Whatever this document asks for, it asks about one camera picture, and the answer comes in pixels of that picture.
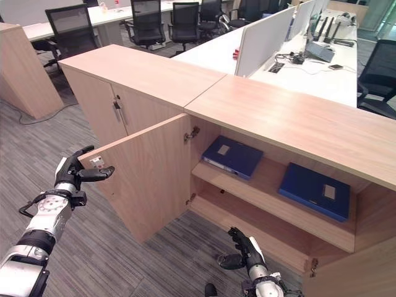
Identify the flat black device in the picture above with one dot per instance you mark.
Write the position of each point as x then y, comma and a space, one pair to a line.
343, 42

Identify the small white desk partition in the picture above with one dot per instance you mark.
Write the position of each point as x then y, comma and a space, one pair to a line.
304, 17

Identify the white and red door sticker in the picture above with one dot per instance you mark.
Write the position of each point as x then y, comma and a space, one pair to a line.
97, 162

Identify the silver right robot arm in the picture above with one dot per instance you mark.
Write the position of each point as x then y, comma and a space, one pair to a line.
266, 283

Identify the tall plain wooden cabinet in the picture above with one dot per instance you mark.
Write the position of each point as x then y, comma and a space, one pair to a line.
21, 68

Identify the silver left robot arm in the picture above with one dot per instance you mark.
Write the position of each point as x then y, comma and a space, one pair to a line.
46, 216

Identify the closed wooden cabinet with key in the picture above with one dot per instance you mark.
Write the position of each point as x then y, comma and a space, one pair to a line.
142, 71

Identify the smartphone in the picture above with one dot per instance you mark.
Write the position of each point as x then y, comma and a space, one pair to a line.
335, 66

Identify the black router with antennas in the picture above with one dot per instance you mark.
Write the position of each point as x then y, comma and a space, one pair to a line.
323, 31

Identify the open wooden office cabinet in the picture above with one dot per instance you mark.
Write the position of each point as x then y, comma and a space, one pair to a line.
294, 117

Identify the plain wooden cabinet door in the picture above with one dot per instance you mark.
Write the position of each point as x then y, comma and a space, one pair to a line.
359, 272

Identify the large white desk partition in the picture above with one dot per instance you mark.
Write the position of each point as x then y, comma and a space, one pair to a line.
266, 40

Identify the white desk row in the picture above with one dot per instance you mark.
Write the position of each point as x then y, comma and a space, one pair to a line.
105, 15

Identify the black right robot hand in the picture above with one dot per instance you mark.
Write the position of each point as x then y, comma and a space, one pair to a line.
252, 253

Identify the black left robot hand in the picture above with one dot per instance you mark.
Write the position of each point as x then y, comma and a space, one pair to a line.
68, 171

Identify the blue folder with white label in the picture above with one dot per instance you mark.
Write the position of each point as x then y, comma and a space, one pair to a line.
235, 157
309, 188

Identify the long white office desk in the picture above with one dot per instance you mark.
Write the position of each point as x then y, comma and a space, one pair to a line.
328, 83

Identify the metal cabinet hinge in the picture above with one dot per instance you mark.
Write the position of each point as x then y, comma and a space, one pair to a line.
191, 133
190, 199
314, 267

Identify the small red object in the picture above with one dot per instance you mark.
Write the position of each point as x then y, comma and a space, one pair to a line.
236, 54

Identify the wooden cabinet door with sticker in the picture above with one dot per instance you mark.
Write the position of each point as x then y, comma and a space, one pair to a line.
148, 173

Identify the key in cabinet lock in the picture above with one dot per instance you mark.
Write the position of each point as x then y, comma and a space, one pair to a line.
116, 103

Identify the dark robot foot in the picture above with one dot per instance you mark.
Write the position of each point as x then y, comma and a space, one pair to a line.
210, 290

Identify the black mesh office chair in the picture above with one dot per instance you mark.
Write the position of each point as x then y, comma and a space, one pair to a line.
185, 23
145, 21
379, 71
212, 15
72, 31

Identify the wooden cabinet shelf board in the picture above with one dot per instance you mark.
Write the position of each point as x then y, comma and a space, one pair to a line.
266, 198

